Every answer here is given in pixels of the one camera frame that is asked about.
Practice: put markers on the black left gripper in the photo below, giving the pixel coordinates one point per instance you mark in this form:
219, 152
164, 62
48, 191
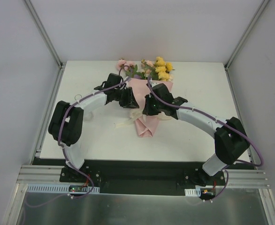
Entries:
130, 99

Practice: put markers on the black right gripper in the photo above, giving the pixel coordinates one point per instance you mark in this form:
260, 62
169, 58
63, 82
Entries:
150, 106

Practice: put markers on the cream ribbon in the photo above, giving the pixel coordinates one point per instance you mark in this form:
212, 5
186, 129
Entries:
136, 115

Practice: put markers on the pink and purple wrapping paper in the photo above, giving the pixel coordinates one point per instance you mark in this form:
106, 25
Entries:
140, 90

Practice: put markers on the pink flower stem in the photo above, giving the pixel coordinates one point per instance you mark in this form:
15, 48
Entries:
129, 68

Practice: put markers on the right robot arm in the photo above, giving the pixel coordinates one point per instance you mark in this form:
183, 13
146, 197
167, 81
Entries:
229, 135

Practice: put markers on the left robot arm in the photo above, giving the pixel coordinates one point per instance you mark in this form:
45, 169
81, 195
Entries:
66, 124

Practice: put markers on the clear glass vase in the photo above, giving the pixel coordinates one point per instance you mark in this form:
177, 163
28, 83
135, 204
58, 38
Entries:
88, 116

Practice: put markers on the peach flower bunch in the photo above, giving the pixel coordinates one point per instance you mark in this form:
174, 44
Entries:
147, 69

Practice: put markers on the yellow flower bunch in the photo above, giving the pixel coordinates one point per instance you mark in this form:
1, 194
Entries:
163, 69

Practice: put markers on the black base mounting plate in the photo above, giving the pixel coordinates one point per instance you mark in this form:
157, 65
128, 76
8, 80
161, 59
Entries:
130, 177

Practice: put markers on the left aluminium frame post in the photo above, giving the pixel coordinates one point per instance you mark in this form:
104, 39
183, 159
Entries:
43, 33

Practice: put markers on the aluminium frame post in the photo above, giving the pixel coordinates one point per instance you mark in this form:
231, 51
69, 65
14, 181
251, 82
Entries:
43, 33
257, 15

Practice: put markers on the aluminium front rail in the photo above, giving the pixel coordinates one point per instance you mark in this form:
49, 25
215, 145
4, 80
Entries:
39, 174

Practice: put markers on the right aluminium frame post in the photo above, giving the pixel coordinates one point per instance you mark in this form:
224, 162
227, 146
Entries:
257, 15

